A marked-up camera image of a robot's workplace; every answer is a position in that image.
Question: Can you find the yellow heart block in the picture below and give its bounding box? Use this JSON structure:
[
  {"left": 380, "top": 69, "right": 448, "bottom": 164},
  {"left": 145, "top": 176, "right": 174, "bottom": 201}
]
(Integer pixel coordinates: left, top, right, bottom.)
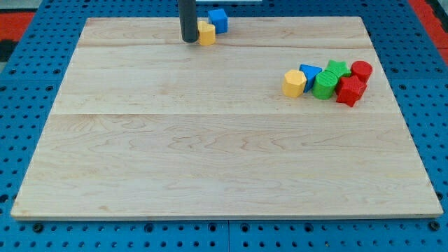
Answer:
[{"left": 197, "top": 21, "right": 216, "bottom": 46}]

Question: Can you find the blue cube block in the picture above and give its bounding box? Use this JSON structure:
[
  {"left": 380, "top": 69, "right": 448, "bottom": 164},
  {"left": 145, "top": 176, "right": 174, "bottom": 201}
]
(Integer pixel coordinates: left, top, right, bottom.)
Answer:
[{"left": 208, "top": 8, "right": 228, "bottom": 34}]

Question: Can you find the light wooden board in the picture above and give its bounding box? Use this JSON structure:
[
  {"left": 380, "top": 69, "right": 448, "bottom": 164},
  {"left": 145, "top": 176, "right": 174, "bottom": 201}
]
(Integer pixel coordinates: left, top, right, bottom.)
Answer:
[{"left": 10, "top": 17, "right": 443, "bottom": 221}]

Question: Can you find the yellow hexagon block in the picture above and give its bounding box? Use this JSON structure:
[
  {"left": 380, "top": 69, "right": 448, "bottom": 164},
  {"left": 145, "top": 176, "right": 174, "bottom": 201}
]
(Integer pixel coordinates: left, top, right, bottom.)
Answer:
[{"left": 281, "top": 69, "right": 307, "bottom": 98}]

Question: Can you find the blue triangle block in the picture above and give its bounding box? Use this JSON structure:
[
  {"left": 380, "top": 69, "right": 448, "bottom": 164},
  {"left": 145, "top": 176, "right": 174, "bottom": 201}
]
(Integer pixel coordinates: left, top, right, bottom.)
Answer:
[{"left": 299, "top": 64, "right": 322, "bottom": 93}]

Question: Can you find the green cylinder block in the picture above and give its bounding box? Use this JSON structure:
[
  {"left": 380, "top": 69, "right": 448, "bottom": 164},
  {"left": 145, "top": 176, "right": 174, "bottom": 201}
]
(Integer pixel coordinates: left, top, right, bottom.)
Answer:
[{"left": 312, "top": 71, "right": 338, "bottom": 100}]

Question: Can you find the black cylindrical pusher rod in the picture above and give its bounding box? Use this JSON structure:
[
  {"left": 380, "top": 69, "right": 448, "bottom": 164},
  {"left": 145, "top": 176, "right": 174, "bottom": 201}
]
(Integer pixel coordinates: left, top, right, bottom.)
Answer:
[{"left": 178, "top": 0, "right": 199, "bottom": 43}]

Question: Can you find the green star block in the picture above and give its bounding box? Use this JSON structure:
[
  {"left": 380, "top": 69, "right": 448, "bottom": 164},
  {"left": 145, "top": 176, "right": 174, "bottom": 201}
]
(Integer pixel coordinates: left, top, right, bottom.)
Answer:
[{"left": 325, "top": 59, "right": 351, "bottom": 78}]

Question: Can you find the red star block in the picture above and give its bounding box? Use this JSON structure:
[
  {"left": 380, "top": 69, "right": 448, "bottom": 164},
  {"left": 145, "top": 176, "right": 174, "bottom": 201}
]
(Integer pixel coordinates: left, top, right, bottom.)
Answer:
[{"left": 336, "top": 76, "right": 367, "bottom": 107}]

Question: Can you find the red cylinder block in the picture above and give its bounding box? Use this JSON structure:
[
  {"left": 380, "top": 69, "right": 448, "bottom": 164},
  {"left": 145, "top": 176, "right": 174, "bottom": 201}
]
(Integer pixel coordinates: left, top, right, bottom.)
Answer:
[{"left": 351, "top": 60, "right": 373, "bottom": 83}]

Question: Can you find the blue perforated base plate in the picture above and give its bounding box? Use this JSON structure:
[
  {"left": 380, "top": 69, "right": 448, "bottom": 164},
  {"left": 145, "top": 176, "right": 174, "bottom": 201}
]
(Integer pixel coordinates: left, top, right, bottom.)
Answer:
[{"left": 1, "top": 0, "right": 447, "bottom": 251}]

